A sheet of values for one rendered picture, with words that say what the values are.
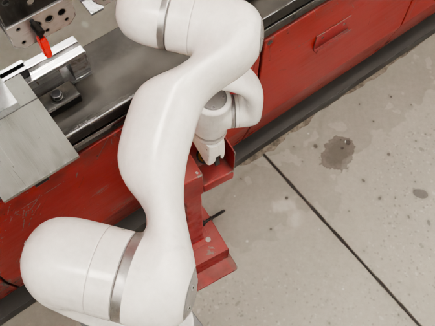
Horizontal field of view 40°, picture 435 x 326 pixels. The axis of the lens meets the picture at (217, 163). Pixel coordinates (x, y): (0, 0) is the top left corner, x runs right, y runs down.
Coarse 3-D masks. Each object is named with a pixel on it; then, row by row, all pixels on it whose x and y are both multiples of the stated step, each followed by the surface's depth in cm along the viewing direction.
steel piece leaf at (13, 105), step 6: (0, 78) 136; (0, 84) 135; (0, 90) 134; (6, 90) 134; (0, 96) 133; (6, 96) 133; (12, 96) 133; (0, 102) 133; (6, 102) 133; (12, 102) 133; (0, 108) 132; (6, 108) 130; (12, 108) 131; (18, 108) 132; (0, 114) 130; (6, 114) 131
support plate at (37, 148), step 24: (24, 96) 134; (0, 120) 131; (24, 120) 131; (48, 120) 131; (0, 144) 128; (24, 144) 128; (48, 144) 128; (0, 168) 126; (24, 168) 126; (48, 168) 126; (0, 192) 123
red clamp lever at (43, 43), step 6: (30, 24) 121; (36, 24) 121; (36, 30) 121; (42, 30) 121; (36, 36) 124; (42, 36) 123; (42, 42) 124; (48, 42) 125; (42, 48) 126; (48, 48) 126; (48, 54) 128
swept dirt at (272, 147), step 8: (424, 40) 266; (400, 56) 262; (376, 72) 258; (384, 72) 258; (368, 80) 256; (304, 120) 247; (296, 128) 245; (280, 136) 243; (272, 144) 242; (264, 152) 240; (248, 160) 239
